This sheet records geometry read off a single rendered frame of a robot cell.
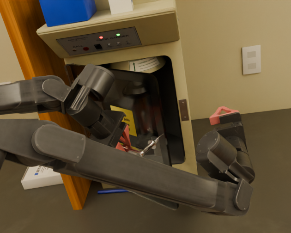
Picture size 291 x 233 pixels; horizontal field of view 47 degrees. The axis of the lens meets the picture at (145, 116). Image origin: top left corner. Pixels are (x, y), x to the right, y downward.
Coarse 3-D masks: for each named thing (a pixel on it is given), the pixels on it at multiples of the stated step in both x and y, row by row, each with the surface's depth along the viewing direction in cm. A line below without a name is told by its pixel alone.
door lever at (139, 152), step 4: (124, 144) 84; (148, 144) 82; (152, 144) 82; (124, 148) 83; (128, 148) 82; (132, 148) 81; (136, 148) 81; (144, 148) 81; (148, 148) 81; (152, 148) 83; (128, 152) 82; (132, 152) 81; (136, 152) 80; (140, 152) 79; (144, 152) 80; (140, 156) 79
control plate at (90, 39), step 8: (104, 32) 77; (112, 32) 78; (120, 32) 78; (128, 32) 78; (136, 32) 78; (64, 40) 79; (72, 40) 80; (80, 40) 80; (88, 40) 80; (96, 40) 80; (104, 40) 81; (112, 40) 81; (120, 40) 81; (128, 40) 82; (136, 40) 82; (64, 48) 83; (72, 48) 83; (80, 48) 83; (104, 48) 84; (112, 48) 85
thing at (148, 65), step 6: (132, 60) 93; (138, 60) 93; (144, 60) 93; (150, 60) 94; (156, 60) 95; (162, 60) 97; (114, 66) 96; (120, 66) 94; (126, 66) 93; (132, 66) 93; (138, 66) 93; (144, 66) 93; (150, 66) 94; (156, 66) 95; (162, 66) 96; (144, 72) 93; (150, 72) 94
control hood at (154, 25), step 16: (160, 0) 81; (96, 16) 78; (112, 16) 74; (128, 16) 73; (144, 16) 73; (160, 16) 73; (176, 16) 77; (48, 32) 76; (64, 32) 76; (80, 32) 77; (96, 32) 77; (144, 32) 79; (160, 32) 79; (176, 32) 80
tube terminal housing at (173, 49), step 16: (96, 0) 83; (144, 0) 82; (128, 48) 88; (144, 48) 88; (160, 48) 88; (176, 48) 87; (80, 64) 91; (96, 64) 91; (176, 64) 89; (176, 80) 92; (176, 96) 94; (192, 144) 101; (192, 160) 104
